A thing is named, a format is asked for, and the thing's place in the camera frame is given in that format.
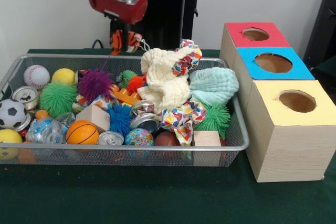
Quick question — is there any colourful patterned cloth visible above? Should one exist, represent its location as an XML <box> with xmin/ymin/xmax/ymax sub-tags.
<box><xmin>172</xmin><ymin>39</ymin><xmax>203</xmax><ymax>77</ymax></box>
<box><xmin>157</xmin><ymin>100</ymin><xmax>207</xmax><ymax>146</ymax></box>

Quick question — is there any wooden three-hole box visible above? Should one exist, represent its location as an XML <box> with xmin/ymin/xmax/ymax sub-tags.
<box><xmin>219</xmin><ymin>22</ymin><xmax>336</xmax><ymax>183</ymax></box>

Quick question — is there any black stand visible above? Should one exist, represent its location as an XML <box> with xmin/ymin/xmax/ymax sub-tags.
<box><xmin>303</xmin><ymin>0</ymin><xmax>336</xmax><ymax>63</ymax></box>

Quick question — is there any dark green tablecloth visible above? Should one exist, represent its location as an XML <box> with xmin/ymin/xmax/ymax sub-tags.
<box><xmin>313</xmin><ymin>57</ymin><xmax>336</xmax><ymax>78</ymax></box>
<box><xmin>0</xmin><ymin>48</ymin><xmax>336</xmax><ymax>224</ymax></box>

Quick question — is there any cream waffle cloth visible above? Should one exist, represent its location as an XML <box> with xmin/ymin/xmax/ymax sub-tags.
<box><xmin>136</xmin><ymin>47</ymin><xmax>191</xmax><ymax>114</ymax></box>

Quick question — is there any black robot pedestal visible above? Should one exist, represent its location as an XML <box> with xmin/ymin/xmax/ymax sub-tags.
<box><xmin>109</xmin><ymin>0</ymin><xmax>212</xmax><ymax>50</ymax></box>

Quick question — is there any mint green waffle cloth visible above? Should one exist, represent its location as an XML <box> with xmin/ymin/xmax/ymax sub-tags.
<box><xmin>188</xmin><ymin>67</ymin><xmax>240</xmax><ymax>105</ymax></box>

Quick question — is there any black and white soccer ball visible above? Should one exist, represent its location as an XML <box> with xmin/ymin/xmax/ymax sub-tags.
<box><xmin>0</xmin><ymin>100</ymin><xmax>27</xmax><ymax>130</ymax></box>

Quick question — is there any orange striped tiger plush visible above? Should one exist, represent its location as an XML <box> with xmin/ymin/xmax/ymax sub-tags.
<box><xmin>109</xmin><ymin>30</ymin><xmax>151</xmax><ymax>56</ymax></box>

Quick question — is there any green spiky ball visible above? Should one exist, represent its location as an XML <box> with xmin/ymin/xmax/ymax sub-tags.
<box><xmin>39</xmin><ymin>82</ymin><xmax>77</xmax><ymax>119</ymax></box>
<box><xmin>202</xmin><ymin>102</ymin><xmax>232</xmax><ymax>140</ymax></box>

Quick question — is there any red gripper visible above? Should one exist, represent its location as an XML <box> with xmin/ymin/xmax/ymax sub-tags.
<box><xmin>88</xmin><ymin>0</ymin><xmax>149</xmax><ymax>52</ymax></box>

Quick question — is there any globe print ball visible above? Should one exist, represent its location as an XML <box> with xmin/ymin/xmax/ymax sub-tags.
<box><xmin>124</xmin><ymin>128</ymin><xmax>155</xmax><ymax>146</ymax></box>

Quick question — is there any shallow wire mesh bin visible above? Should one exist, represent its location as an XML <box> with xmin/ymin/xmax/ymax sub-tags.
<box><xmin>0</xmin><ymin>53</ymin><xmax>250</xmax><ymax>168</ymax></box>

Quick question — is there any purple spiky ball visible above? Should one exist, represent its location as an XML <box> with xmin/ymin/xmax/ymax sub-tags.
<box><xmin>78</xmin><ymin>68</ymin><xmax>114</xmax><ymax>102</ymax></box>

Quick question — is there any orange basketball toy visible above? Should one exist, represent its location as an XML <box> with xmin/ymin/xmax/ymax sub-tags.
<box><xmin>66</xmin><ymin>120</ymin><xmax>100</xmax><ymax>145</ymax></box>

